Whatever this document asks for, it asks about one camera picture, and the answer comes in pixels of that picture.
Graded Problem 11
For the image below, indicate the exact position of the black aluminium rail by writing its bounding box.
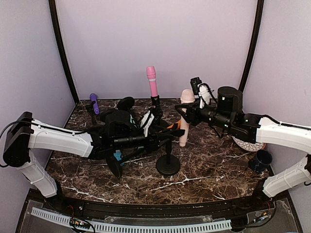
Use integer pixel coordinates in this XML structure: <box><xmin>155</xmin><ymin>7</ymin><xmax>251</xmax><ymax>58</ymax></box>
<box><xmin>26</xmin><ymin>189</ymin><xmax>290</xmax><ymax>221</ymax></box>

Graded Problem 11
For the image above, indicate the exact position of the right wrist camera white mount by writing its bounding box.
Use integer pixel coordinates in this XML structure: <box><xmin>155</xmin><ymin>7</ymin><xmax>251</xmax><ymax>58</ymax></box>
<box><xmin>190</xmin><ymin>77</ymin><xmax>214</xmax><ymax>109</ymax></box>

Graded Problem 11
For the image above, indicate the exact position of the black right corner post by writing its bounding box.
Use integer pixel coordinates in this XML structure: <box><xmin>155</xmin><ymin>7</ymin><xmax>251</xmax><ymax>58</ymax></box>
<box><xmin>239</xmin><ymin>0</ymin><xmax>264</xmax><ymax>92</ymax></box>

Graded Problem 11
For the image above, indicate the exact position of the beige toy microphone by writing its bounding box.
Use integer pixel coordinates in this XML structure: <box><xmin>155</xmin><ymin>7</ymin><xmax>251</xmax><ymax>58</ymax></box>
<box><xmin>179</xmin><ymin>89</ymin><xmax>196</xmax><ymax>148</ymax></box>

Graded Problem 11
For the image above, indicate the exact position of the black left corner post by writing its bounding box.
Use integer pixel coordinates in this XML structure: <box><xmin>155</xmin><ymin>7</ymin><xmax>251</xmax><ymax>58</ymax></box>
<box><xmin>48</xmin><ymin>0</ymin><xmax>80</xmax><ymax>105</ymax></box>

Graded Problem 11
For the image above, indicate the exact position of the black stand with orange microphone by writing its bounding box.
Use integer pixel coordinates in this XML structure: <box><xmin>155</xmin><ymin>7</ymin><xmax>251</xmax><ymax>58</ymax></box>
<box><xmin>160</xmin><ymin>121</ymin><xmax>185</xmax><ymax>137</ymax></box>

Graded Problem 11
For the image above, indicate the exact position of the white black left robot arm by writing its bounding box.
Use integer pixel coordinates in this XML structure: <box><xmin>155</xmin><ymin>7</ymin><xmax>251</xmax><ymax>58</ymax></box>
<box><xmin>3</xmin><ymin>109</ymin><xmax>185</xmax><ymax>212</ymax></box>

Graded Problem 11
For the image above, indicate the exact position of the pink toy microphone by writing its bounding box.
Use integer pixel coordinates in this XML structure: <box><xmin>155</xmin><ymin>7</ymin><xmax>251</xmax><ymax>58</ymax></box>
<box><xmin>146</xmin><ymin>66</ymin><xmax>158</xmax><ymax>97</ymax></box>

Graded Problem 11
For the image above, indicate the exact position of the black stand with blue microphone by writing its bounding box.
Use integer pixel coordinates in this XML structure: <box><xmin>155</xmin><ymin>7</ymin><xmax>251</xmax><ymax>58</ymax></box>
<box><xmin>105</xmin><ymin>143</ymin><xmax>156</xmax><ymax>180</ymax></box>

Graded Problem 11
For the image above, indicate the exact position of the black stand with pink microphone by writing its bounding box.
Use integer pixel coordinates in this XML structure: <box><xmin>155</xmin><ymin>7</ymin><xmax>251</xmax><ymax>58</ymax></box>
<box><xmin>151</xmin><ymin>95</ymin><xmax>168</xmax><ymax>128</ymax></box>

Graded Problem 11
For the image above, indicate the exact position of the blue toy microphone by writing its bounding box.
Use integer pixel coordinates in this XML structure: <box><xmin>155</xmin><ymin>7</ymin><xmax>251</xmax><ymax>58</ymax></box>
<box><xmin>113</xmin><ymin>150</ymin><xmax>124</xmax><ymax>167</ymax></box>

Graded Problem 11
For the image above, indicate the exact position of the white slotted cable duct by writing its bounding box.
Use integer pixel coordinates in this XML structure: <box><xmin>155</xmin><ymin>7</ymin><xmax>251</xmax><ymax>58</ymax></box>
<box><xmin>31</xmin><ymin>207</ymin><xmax>232</xmax><ymax>233</ymax></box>

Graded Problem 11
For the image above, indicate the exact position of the purple toy microphone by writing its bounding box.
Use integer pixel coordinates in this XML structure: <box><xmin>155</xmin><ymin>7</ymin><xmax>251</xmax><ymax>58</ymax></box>
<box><xmin>89</xmin><ymin>93</ymin><xmax>100</xmax><ymax>115</ymax></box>

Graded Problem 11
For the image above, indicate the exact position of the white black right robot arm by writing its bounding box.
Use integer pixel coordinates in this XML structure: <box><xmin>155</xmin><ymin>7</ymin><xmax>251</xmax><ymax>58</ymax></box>
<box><xmin>175</xmin><ymin>86</ymin><xmax>311</xmax><ymax>211</ymax></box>

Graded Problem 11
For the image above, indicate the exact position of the mint green toy microphone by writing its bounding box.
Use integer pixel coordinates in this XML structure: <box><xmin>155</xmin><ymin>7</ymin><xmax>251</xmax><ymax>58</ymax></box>
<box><xmin>130</xmin><ymin>115</ymin><xmax>137</xmax><ymax>128</ymax></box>

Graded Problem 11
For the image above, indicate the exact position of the black corner post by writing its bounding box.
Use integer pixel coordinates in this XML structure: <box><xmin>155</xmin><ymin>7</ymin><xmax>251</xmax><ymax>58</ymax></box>
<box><xmin>48</xmin><ymin>0</ymin><xmax>80</xmax><ymax>105</ymax></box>
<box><xmin>239</xmin><ymin>0</ymin><xmax>264</xmax><ymax>92</ymax></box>

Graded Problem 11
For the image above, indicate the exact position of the black stand with purple microphone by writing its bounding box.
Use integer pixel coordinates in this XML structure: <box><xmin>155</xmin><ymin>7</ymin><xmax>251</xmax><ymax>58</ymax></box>
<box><xmin>86</xmin><ymin>104</ymin><xmax>104</xmax><ymax>127</ymax></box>

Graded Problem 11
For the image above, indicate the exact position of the black stand with green microphone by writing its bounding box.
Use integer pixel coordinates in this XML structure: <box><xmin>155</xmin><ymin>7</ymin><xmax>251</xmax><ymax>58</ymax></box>
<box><xmin>117</xmin><ymin>97</ymin><xmax>135</xmax><ymax>111</ymax></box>

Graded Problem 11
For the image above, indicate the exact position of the dark blue mug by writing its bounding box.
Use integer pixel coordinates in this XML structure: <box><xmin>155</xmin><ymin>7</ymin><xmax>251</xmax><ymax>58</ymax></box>
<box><xmin>248</xmin><ymin>150</ymin><xmax>273</xmax><ymax>173</ymax></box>

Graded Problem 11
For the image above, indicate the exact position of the orange toy microphone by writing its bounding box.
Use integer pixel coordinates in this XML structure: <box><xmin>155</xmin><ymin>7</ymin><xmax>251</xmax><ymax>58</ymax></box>
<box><xmin>167</xmin><ymin>120</ymin><xmax>181</xmax><ymax>130</ymax></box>

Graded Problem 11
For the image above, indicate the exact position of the white floral plate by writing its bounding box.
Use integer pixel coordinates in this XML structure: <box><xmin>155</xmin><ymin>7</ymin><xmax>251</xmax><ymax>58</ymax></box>
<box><xmin>232</xmin><ymin>137</ymin><xmax>266</xmax><ymax>152</ymax></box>

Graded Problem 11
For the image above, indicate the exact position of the black stand for beige microphone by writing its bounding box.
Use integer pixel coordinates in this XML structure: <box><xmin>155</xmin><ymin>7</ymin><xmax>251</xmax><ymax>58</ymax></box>
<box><xmin>155</xmin><ymin>140</ymin><xmax>181</xmax><ymax>177</ymax></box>

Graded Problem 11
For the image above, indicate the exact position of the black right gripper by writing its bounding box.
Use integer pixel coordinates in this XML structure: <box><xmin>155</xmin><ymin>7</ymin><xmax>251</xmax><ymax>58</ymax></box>
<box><xmin>175</xmin><ymin>97</ymin><xmax>234</xmax><ymax>131</ymax></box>

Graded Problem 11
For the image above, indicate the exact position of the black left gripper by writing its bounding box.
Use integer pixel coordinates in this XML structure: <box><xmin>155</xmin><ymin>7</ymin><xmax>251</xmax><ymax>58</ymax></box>
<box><xmin>112</xmin><ymin>125</ymin><xmax>173</xmax><ymax>154</ymax></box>

